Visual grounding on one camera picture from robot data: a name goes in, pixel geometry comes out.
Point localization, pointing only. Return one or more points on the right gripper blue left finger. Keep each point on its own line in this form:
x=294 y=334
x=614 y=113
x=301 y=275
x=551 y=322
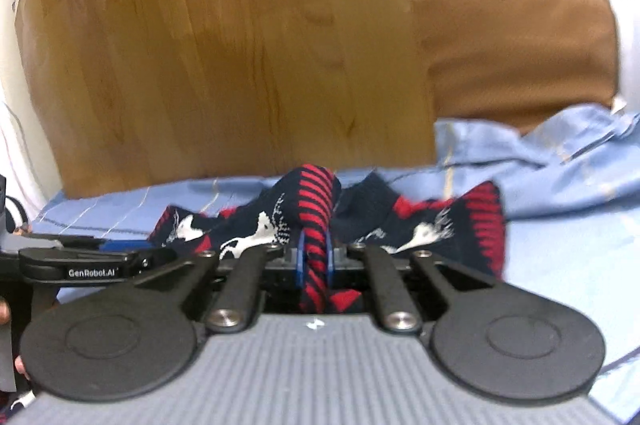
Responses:
x=300 y=260

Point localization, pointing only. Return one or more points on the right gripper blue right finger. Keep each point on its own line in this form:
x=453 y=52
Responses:
x=329 y=259

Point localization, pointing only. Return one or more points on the navy red reindeer sweater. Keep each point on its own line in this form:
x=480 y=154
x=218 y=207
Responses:
x=308 y=206

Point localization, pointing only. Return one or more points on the person's left hand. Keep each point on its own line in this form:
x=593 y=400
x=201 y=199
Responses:
x=16 y=314

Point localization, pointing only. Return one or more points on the wooden headboard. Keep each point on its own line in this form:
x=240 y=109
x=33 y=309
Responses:
x=132 y=93

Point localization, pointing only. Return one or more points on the blue bed sheet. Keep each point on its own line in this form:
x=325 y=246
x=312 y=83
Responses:
x=571 y=194

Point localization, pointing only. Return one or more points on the brown cushion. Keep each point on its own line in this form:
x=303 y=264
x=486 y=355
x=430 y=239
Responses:
x=518 y=62

